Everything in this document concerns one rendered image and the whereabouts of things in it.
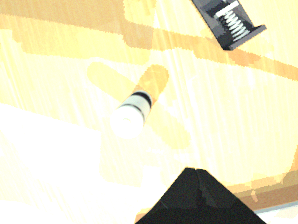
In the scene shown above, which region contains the white and black battery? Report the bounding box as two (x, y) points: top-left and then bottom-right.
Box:
(110, 91), (153, 137)

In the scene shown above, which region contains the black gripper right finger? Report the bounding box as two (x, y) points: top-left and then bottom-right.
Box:
(197, 168), (267, 224)

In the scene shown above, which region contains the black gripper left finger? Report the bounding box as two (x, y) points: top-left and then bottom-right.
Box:
(134, 167), (200, 224)

